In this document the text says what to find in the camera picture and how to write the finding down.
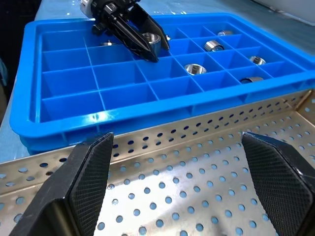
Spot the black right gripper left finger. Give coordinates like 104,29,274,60
9,132,115,236

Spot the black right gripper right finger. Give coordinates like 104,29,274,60
241,131,315,236

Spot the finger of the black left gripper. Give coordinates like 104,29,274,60
104,4,159,63
127,3,171,52

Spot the blue plastic compartment tray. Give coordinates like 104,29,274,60
9,12,315,156

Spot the perforated steel tray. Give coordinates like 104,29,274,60
0,89,315,236

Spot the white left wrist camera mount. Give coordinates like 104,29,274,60
80,0,95,18

